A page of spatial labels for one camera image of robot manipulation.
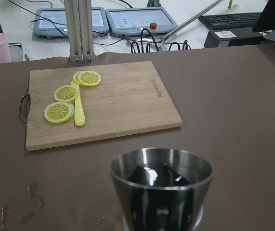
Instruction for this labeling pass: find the steel double jigger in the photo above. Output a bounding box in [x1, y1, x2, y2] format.
[110, 148, 214, 231]

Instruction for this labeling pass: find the bamboo cutting board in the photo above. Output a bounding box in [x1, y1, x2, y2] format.
[26, 61, 182, 151]

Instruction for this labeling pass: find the yellow plastic knife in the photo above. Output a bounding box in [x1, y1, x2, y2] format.
[74, 93, 86, 127]

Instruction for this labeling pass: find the lemon slice near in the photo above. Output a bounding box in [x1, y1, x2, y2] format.
[78, 71, 102, 87]

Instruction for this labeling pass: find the lemon slice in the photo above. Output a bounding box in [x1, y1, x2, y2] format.
[53, 84, 79, 103]
[78, 71, 102, 87]
[43, 102, 74, 123]

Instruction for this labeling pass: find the lemon slice middle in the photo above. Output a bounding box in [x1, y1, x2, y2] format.
[53, 84, 79, 103]

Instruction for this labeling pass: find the lemon slice far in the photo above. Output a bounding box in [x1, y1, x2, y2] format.
[43, 102, 74, 123]

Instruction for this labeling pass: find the right teach pendant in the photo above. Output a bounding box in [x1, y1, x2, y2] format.
[105, 7, 177, 37]

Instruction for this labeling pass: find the teach pendant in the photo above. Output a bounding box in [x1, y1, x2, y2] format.
[32, 7, 109, 39]
[105, 7, 177, 37]

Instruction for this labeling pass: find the left teach pendant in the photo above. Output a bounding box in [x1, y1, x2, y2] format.
[32, 7, 109, 39]

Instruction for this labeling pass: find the black keyboard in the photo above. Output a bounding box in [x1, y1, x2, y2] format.
[198, 13, 261, 30]

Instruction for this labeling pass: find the black monitor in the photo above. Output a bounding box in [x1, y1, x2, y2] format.
[252, 0, 275, 32]

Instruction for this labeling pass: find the aluminium frame post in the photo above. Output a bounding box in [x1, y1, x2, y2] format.
[64, 0, 95, 62]

